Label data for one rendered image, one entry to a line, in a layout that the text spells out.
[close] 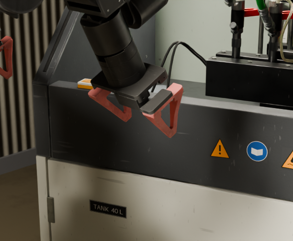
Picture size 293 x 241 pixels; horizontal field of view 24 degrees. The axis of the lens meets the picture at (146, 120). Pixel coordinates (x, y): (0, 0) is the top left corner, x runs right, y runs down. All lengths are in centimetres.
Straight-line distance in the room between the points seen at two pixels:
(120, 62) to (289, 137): 42
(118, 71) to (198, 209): 48
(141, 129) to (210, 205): 20
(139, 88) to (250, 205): 45
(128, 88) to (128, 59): 4
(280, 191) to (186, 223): 21
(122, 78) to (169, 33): 91
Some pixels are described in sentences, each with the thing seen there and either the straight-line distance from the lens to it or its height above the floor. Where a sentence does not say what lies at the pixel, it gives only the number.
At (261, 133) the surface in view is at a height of 91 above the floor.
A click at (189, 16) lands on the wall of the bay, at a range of 183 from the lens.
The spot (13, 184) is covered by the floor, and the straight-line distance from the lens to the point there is 331.
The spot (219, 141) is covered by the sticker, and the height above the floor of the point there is 89.
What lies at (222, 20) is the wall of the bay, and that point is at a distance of 181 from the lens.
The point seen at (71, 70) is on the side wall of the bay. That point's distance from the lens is 149.
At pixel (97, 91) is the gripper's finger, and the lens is 103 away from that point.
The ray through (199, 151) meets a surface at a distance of 131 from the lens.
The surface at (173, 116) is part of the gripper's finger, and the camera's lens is 99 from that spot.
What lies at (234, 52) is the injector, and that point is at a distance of 150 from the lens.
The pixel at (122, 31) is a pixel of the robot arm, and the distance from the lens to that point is 93.
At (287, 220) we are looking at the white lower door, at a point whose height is 75.
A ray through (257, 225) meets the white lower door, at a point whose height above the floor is 73.
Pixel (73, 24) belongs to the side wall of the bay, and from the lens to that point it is 149.
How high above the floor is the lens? 134
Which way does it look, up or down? 19 degrees down
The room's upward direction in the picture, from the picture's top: straight up
